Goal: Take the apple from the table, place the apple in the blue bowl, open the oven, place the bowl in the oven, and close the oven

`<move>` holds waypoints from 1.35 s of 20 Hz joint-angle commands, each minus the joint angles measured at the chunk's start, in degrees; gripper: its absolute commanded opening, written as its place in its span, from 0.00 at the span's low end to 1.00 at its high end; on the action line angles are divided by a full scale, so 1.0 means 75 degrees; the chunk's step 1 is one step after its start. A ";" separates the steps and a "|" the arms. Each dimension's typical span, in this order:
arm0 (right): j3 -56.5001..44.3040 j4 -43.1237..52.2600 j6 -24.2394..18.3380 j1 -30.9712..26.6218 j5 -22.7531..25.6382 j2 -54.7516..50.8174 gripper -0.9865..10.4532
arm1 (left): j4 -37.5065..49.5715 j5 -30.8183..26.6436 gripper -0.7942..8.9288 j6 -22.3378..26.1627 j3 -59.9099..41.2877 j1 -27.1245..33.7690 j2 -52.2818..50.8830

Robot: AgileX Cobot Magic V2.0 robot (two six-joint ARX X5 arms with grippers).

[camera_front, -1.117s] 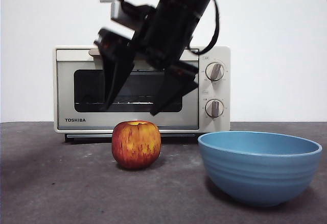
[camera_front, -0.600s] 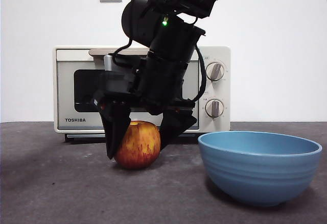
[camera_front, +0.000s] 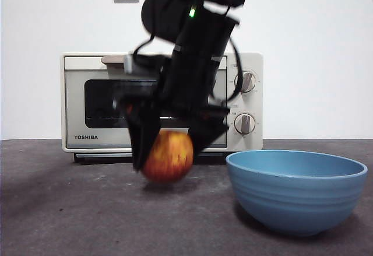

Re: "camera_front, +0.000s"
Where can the blue ribbed bowl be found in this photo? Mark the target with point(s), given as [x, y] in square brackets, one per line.
[294, 200]

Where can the cream oven knob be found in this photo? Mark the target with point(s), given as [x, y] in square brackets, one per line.
[247, 81]
[244, 124]

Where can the cream Toshiba toaster oven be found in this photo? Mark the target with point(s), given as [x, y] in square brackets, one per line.
[250, 145]

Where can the metal oven crumb tray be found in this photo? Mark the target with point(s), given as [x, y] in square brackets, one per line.
[99, 154]

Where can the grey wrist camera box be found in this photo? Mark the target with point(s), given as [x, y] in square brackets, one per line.
[129, 63]

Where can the red yellow apple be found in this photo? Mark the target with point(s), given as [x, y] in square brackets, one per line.
[170, 159]

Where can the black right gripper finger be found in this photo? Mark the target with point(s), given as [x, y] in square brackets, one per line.
[208, 129]
[142, 142]

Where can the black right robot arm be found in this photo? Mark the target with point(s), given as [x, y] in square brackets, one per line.
[198, 49]

